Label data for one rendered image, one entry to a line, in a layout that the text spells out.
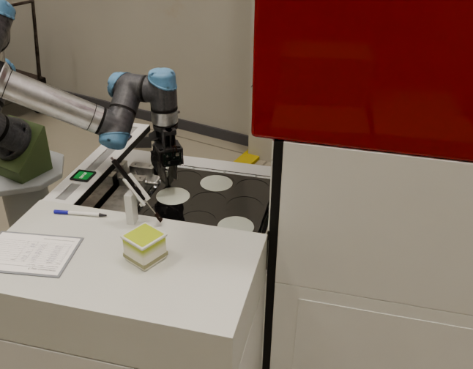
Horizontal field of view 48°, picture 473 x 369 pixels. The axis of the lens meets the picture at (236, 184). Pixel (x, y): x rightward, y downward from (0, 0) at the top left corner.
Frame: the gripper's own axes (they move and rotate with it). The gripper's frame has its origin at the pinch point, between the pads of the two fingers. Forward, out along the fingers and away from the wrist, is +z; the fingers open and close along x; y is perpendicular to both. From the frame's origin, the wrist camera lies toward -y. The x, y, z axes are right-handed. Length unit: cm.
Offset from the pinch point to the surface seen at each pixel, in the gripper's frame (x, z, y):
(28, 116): -45, 91, -296
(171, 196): -0.7, 1.2, 7.6
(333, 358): 30, 32, 55
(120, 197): -14.6, 3.3, -0.5
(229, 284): -1, -5, 57
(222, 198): 13.0, 1.4, 13.8
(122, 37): 34, 27, -271
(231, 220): 11.3, 1.3, 25.5
